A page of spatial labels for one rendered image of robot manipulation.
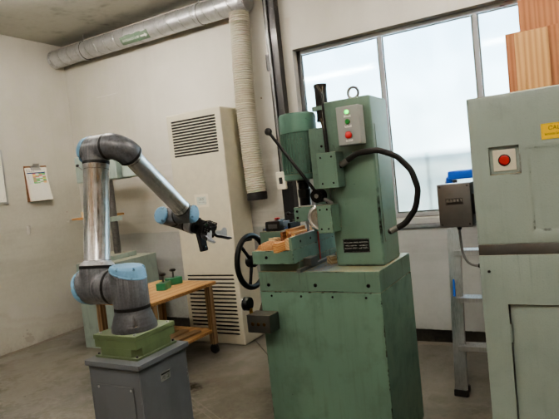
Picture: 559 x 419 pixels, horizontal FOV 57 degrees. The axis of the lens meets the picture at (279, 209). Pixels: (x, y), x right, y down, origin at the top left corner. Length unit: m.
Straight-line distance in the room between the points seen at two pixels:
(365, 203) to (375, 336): 0.55
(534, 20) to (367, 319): 2.08
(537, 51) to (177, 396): 2.64
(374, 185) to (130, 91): 3.13
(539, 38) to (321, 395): 2.29
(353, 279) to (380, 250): 0.17
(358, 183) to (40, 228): 3.49
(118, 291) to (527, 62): 2.53
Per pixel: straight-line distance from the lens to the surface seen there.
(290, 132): 2.38
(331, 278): 2.21
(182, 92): 4.49
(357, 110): 2.16
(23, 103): 5.17
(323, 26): 3.89
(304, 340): 2.35
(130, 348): 2.21
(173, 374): 2.32
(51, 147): 5.25
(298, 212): 2.44
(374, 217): 2.21
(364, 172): 2.21
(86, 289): 2.34
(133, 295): 2.22
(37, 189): 5.07
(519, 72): 3.37
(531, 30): 3.42
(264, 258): 2.30
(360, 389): 2.31
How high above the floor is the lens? 1.20
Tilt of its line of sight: 3 degrees down
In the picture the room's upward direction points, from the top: 6 degrees counter-clockwise
